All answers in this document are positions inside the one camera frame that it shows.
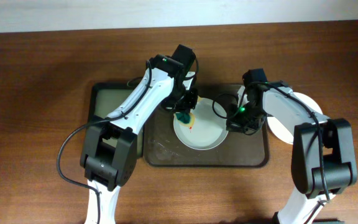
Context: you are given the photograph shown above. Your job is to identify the cream white plate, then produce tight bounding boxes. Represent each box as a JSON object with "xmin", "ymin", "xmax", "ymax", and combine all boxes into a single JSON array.
[{"xmin": 267, "ymin": 92, "xmax": 323, "ymax": 144}]

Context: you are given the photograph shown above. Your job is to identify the grey plate with red stain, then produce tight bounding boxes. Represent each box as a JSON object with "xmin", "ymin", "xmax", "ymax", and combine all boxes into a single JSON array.
[{"xmin": 173, "ymin": 97, "xmax": 228, "ymax": 151}]

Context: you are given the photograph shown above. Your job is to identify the black tray with water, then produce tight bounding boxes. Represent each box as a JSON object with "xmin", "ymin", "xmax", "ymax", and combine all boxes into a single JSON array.
[{"xmin": 87, "ymin": 82, "xmax": 145, "ymax": 158}]

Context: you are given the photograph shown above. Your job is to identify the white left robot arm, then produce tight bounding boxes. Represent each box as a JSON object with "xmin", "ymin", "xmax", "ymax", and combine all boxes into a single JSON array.
[{"xmin": 80, "ymin": 45, "xmax": 198, "ymax": 223}]

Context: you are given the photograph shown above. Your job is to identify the dark brown serving tray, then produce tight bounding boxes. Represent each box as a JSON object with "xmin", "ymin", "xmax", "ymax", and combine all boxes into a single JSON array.
[{"xmin": 143, "ymin": 84, "xmax": 270, "ymax": 168}]

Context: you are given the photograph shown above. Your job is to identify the yellow green sponge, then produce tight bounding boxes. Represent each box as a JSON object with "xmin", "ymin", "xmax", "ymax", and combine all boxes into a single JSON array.
[{"xmin": 175, "ymin": 113, "xmax": 195, "ymax": 127}]

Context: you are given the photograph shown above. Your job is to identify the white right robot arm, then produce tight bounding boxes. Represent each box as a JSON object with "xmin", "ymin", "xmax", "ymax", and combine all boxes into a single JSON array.
[{"xmin": 226, "ymin": 68, "xmax": 358, "ymax": 224}]

